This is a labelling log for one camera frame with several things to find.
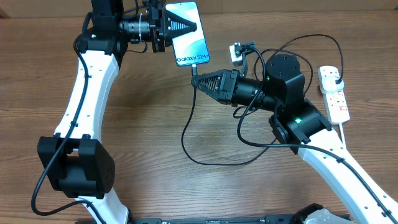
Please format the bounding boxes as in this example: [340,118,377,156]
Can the black charger cable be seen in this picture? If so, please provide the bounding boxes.
[180,34,345,167]

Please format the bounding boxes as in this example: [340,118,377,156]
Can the blue Samsung Galaxy smartphone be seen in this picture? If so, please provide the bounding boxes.
[165,1,210,67]

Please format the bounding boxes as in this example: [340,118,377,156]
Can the white charger plug adapter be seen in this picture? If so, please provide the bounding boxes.
[320,77,345,94]

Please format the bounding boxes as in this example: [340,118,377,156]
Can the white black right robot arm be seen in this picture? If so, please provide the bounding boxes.
[191,54,397,223]

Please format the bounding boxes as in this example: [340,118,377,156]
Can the white power strip cord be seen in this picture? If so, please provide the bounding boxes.
[338,122,348,147]

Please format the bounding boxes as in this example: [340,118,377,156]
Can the white power strip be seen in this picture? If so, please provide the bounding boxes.
[317,65,350,124]

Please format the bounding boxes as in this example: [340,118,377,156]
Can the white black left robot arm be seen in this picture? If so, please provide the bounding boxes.
[37,1,201,223]

